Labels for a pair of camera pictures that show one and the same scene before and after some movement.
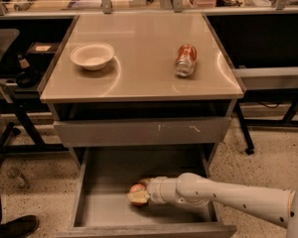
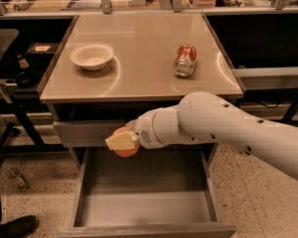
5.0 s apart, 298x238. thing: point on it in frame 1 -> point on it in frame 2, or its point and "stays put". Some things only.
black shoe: x=19 y=227 stays put
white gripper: x=154 y=191 -> x=144 y=130
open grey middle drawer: x=101 y=207 stays put
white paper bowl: x=92 y=56 stays put
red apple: x=138 y=186 -> x=124 y=153
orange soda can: x=185 y=62 stays put
